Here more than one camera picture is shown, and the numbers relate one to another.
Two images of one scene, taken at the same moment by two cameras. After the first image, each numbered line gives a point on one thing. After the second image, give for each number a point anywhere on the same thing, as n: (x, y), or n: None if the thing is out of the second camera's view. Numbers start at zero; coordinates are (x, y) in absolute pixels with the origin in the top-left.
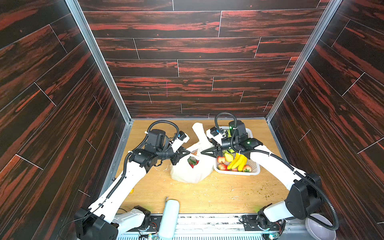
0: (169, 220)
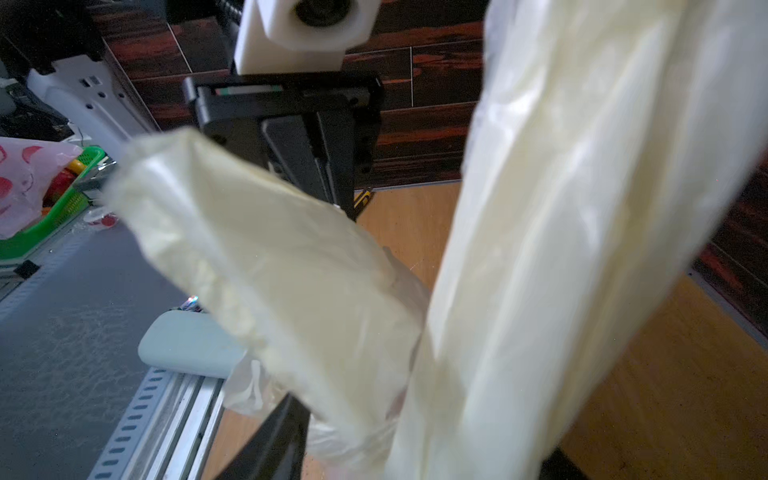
0: (189, 341)
